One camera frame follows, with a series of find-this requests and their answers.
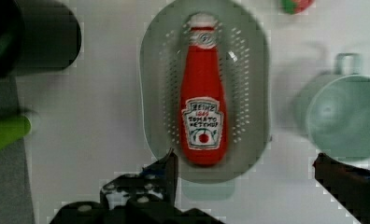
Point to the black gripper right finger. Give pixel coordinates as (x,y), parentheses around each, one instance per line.
(350,185)

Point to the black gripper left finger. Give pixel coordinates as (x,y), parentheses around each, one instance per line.
(159,179)

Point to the red plush ketchup bottle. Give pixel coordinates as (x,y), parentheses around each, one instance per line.
(202,115)

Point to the grey-green oval strainer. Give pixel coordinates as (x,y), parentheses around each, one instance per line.
(244,71)

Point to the teal green mug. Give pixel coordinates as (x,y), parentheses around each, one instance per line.
(333,110)

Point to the small green toy fruit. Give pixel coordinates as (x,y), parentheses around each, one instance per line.
(13,129)

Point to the plush strawberry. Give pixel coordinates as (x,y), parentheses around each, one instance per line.
(295,6)

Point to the black frying pan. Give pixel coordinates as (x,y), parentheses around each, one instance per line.
(37,36)

